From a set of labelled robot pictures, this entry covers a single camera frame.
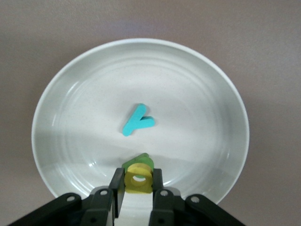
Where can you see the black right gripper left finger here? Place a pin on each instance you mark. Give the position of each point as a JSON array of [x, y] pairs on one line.
[[101, 204]]

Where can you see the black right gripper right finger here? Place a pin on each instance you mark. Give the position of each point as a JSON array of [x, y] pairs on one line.
[[169, 207]]

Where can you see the yellow foam letter a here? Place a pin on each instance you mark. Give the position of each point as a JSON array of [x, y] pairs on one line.
[[131, 186]]

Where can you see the green foam letter p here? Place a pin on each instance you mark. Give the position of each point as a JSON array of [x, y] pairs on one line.
[[145, 159]]

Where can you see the teal foam letter y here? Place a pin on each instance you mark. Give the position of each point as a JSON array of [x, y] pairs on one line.
[[136, 122]]

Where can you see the beige brown plate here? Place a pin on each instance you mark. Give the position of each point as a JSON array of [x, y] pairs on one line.
[[164, 94]]

